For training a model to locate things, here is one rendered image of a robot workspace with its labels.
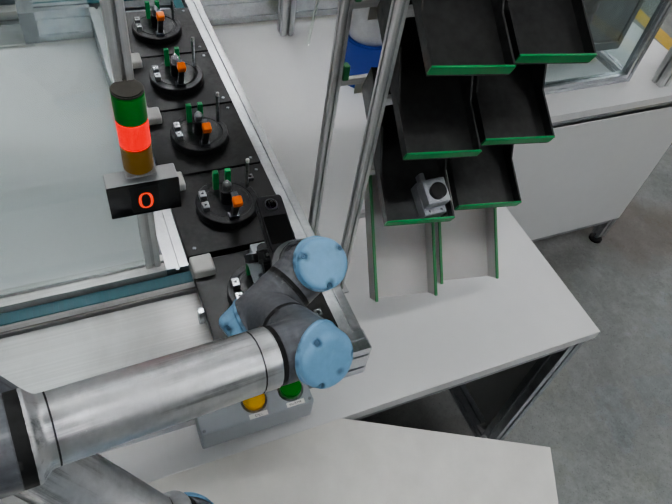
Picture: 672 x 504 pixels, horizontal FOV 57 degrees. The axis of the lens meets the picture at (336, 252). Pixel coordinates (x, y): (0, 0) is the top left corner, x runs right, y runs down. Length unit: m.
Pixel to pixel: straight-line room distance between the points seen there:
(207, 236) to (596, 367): 1.77
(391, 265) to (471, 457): 0.41
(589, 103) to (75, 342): 1.74
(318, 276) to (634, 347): 2.12
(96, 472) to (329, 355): 0.33
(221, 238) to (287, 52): 0.93
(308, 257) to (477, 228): 0.61
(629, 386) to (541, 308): 1.19
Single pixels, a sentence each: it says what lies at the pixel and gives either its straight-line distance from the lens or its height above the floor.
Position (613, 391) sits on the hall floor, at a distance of 2.64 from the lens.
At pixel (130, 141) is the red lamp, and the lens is 1.03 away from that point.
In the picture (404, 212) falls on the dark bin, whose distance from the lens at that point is 1.14.
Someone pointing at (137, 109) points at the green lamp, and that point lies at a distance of 1.00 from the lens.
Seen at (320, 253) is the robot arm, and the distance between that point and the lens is 0.83.
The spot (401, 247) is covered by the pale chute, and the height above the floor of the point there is 1.06.
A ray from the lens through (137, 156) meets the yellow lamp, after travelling 1.05.
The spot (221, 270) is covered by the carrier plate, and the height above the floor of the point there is 0.97.
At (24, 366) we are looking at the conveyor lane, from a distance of 1.30.
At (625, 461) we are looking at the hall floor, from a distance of 2.52.
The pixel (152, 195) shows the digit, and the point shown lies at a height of 1.21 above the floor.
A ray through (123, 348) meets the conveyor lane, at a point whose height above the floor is 0.92.
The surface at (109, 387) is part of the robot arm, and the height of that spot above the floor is 1.41.
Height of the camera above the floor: 2.00
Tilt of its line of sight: 49 degrees down
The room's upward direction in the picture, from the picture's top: 11 degrees clockwise
